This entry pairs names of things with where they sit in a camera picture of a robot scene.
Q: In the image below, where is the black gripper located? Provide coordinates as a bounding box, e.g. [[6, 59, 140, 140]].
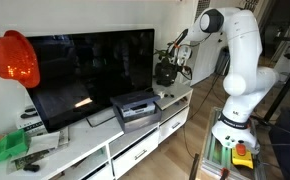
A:
[[169, 59, 186, 78]]

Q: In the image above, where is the clear plastic cup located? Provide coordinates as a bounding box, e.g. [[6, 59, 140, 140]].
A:
[[157, 89, 168, 99]]

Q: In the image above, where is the potted plant in dark pot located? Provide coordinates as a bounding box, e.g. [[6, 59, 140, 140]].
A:
[[153, 41, 179, 88]]

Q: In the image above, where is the white cabinet door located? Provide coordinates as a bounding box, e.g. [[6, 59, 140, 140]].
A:
[[189, 33, 226, 87]]

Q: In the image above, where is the black trash can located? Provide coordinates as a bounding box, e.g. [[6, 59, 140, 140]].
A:
[[214, 46, 231, 76]]

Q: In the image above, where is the white drawer front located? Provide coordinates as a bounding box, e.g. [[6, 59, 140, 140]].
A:
[[112, 129, 160, 180], [81, 163, 115, 180], [157, 106, 190, 145]]

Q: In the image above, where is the black flat screen television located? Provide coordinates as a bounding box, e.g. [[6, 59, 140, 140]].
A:
[[24, 28, 156, 134]]

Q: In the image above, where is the black tripod stand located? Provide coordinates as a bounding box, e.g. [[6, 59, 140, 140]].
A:
[[263, 39, 290, 123]]

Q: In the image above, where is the yellow emergency stop box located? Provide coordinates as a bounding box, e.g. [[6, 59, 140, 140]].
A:
[[231, 141, 255, 170]]

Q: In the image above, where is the white TV stand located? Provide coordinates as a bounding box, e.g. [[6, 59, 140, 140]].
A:
[[0, 79, 194, 180]]

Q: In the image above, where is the black computer case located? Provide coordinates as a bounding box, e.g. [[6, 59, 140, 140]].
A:
[[268, 106, 290, 180]]

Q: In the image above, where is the white paper envelope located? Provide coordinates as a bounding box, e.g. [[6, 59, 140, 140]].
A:
[[27, 130, 61, 155]]

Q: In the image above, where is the white device box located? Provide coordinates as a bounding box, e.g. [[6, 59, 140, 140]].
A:
[[15, 96, 48, 136]]

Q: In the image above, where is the stack of magazines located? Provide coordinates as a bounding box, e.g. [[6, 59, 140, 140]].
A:
[[6, 126, 70, 175]]

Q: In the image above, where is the small black object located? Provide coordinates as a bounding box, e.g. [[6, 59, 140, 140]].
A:
[[22, 163, 41, 174]]

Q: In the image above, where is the green plastic bin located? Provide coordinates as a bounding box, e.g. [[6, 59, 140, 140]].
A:
[[0, 128, 31, 164]]

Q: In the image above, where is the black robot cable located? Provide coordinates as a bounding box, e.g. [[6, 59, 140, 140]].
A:
[[180, 71, 227, 161]]

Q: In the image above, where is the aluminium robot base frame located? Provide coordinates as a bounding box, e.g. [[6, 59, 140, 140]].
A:
[[198, 106, 268, 180]]

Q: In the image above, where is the clamp with orange handle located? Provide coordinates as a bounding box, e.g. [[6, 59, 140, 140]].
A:
[[220, 168, 231, 180]]

